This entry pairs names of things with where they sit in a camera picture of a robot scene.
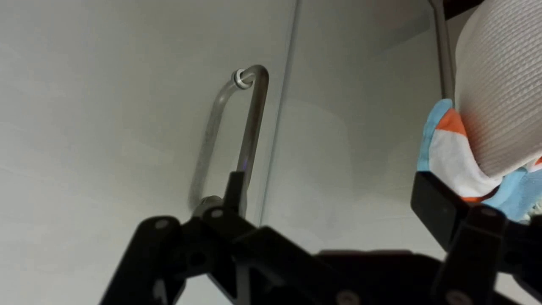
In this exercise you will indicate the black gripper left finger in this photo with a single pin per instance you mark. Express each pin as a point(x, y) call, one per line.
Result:
point(170, 265)

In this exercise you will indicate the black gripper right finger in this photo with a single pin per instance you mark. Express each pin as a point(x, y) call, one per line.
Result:
point(480, 255)

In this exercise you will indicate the glass shower door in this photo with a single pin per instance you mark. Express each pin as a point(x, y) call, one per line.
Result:
point(112, 113)

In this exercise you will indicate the fixed glass shower panel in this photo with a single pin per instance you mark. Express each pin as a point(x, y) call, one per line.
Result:
point(361, 141)

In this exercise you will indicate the blue orange white towel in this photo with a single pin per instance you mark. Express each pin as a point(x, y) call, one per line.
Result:
point(451, 153)

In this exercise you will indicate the white woven laundry basket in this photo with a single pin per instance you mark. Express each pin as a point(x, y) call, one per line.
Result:
point(502, 85)

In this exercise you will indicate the grey metal rod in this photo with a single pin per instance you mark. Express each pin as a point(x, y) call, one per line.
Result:
point(444, 52)

